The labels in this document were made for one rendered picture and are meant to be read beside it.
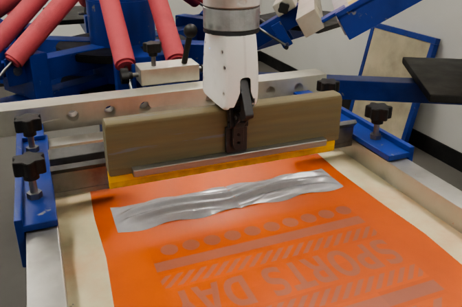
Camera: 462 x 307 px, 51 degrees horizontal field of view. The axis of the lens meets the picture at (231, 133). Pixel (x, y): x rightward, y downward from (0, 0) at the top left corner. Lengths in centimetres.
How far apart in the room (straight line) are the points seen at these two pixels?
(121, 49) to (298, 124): 57
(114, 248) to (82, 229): 7
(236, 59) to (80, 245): 32
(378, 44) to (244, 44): 298
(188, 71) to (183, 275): 53
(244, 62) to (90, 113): 41
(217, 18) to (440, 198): 40
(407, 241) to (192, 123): 33
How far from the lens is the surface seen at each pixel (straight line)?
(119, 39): 121
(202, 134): 68
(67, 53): 144
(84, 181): 75
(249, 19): 64
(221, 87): 64
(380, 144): 86
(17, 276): 230
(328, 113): 76
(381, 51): 354
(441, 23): 324
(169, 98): 98
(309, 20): 118
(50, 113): 95
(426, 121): 339
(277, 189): 78
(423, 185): 78
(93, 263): 65
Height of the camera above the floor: 134
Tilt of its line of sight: 23 degrees down
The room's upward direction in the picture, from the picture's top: straight up
